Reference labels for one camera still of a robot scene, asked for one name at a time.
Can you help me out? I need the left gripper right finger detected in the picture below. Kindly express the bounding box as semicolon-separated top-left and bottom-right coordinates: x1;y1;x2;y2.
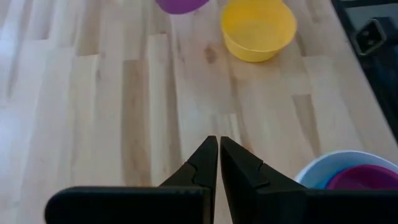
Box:
220;136;398;224

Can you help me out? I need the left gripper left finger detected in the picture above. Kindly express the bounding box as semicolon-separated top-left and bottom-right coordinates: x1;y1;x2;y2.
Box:
45;135;218;224

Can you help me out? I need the blue plastic bowl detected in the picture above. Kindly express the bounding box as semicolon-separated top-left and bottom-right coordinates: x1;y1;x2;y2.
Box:
313;169;340;190

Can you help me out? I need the pink translucent plastic bowl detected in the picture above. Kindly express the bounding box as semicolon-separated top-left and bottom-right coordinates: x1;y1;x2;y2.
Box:
326;164;398;191

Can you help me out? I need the yellow plastic bowl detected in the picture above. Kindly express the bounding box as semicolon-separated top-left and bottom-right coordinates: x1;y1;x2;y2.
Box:
220;0;298;63

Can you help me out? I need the purple plastic bowl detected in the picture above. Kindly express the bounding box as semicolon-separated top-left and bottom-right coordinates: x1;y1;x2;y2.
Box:
155;0;211;15

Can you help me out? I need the large white bowl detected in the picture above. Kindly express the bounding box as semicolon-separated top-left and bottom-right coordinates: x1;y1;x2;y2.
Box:
294;150;398;191

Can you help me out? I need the black table edge frame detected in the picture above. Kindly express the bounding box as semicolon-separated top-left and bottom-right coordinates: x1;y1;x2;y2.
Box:
331;0;398;144

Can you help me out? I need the small square depth camera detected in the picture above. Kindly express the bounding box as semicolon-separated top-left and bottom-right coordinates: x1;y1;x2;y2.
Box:
351;17;388;57

